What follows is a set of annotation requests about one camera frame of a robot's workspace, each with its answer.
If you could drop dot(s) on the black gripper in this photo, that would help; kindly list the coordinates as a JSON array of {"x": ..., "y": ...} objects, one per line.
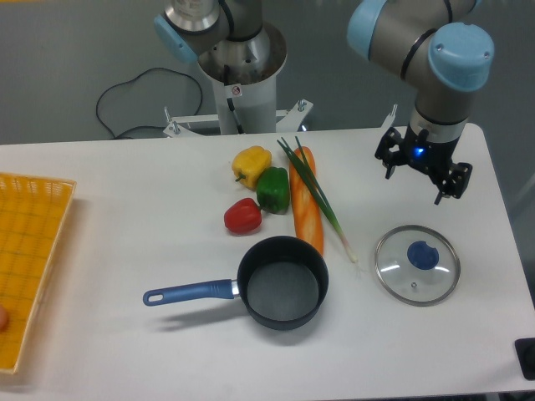
[{"x": 429, "y": 158}]

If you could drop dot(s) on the red bell pepper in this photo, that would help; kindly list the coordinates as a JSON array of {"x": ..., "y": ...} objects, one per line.
[{"x": 243, "y": 217}]

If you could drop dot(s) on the orange baguette bread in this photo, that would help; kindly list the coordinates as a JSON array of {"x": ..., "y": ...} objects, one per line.
[{"x": 308, "y": 224}]

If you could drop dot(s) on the yellow woven basket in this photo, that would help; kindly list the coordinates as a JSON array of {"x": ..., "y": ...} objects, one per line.
[{"x": 33, "y": 212}]

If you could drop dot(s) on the glass lid blue knob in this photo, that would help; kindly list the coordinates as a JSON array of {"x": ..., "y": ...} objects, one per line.
[{"x": 417, "y": 265}]

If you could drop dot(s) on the black object at table edge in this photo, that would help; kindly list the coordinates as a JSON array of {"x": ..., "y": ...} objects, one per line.
[{"x": 525, "y": 348}]

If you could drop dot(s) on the white metal base frame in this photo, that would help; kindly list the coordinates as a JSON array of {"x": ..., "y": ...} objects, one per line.
[{"x": 287, "y": 120}]

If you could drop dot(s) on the green bell pepper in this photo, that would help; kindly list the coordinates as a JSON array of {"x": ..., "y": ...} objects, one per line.
[{"x": 273, "y": 191}]

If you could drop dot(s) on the dark saucepan blue handle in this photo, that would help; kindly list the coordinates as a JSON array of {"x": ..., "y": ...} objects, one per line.
[{"x": 282, "y": 282}]

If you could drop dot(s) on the green onion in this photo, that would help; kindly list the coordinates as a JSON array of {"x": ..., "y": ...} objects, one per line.
[{"x": 304, "y": 163}]

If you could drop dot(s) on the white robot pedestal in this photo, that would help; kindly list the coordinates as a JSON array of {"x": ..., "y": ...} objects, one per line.
[{"x": 245, "y": 73}]

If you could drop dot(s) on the yellow bell pepper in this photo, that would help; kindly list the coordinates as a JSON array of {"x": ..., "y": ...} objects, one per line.
[{"x": 249, "y": 164}]

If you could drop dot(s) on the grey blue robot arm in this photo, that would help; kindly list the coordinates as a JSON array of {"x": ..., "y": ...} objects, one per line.
[{"x": 425, "y": 43}]

